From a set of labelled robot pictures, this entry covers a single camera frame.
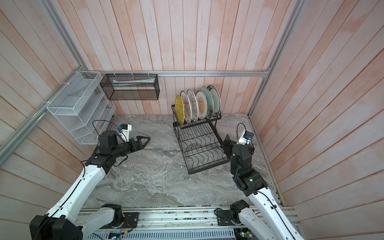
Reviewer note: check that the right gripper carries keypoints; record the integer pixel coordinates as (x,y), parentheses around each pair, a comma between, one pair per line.
(232,146)

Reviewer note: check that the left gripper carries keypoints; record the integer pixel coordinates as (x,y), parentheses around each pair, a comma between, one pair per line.
(135,147)

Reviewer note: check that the black two-tier dish rack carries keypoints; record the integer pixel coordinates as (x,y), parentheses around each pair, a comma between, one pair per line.
(200,144)

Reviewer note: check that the yellow round plate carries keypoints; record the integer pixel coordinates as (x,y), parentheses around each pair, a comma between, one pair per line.
(179,109)

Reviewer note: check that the orange sunburst plate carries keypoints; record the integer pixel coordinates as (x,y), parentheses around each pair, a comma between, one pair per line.
(187,107)
(202,105)

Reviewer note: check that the mint green flower plate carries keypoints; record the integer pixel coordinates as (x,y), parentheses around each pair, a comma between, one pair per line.
(209,101)

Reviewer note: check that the green rim white plate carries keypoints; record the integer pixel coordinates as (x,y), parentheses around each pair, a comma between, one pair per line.
(216,100)

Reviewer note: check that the white plate green clover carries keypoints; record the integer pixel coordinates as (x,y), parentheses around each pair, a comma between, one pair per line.
(193,103)

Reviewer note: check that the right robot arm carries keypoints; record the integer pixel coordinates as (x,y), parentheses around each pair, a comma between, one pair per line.
(255,188)

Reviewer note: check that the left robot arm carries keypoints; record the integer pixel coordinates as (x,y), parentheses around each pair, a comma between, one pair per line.
(60,222)

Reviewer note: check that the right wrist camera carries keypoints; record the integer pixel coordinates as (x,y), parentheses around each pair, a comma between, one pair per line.
(246,138)

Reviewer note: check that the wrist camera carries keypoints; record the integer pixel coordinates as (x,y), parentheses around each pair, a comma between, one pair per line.
(124,130)
(246,138)

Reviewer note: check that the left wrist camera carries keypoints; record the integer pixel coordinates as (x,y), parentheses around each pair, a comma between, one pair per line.
(124,130)

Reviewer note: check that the black mesh wall basket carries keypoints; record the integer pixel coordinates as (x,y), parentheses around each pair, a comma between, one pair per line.
(131,87)

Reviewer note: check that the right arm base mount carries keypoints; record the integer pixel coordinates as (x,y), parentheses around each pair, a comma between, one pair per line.
(228,216)

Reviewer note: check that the white wire mesh shelf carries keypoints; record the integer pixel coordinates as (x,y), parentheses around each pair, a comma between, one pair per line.
(82,110)

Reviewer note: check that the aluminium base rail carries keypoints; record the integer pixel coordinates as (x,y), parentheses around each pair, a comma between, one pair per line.
(201,217)

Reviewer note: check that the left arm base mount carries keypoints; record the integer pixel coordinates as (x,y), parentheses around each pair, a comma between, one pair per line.
(129,221)

